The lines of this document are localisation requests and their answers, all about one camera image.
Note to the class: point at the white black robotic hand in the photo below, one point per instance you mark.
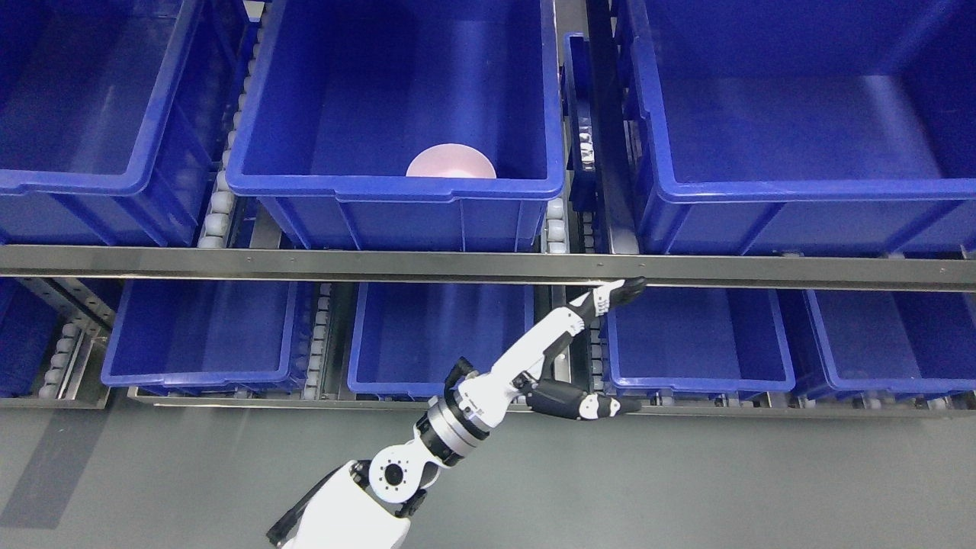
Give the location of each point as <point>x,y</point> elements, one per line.
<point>534,366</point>

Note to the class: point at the pink bowl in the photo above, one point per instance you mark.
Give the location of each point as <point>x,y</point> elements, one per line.
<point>451,160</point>

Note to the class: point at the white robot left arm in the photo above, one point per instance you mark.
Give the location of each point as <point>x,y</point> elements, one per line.
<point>370,503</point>

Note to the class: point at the steel shelf rack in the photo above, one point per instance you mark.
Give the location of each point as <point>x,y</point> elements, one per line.
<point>894,271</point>

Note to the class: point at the lower middle blue bin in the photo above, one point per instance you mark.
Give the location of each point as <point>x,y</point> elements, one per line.
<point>407,337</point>

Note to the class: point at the blue bin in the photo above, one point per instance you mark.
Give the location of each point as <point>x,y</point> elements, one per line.
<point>698,342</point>
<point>898,344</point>
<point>345,94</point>
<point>113,116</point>
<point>407,337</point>
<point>195,337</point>
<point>818,128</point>

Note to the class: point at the upper middle blue bin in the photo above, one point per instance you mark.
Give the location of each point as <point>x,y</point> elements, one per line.
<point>345,94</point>

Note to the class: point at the lower far right blue bin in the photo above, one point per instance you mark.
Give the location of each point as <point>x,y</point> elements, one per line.
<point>898,344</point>

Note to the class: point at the upper right blue bin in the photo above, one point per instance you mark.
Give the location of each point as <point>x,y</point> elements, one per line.
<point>818,128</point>

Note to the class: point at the lower left blue bin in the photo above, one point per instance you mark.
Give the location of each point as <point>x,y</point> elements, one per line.
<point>195,337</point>

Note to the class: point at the upper left blue bin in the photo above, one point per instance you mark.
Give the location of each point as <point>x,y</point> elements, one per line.
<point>113,116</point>

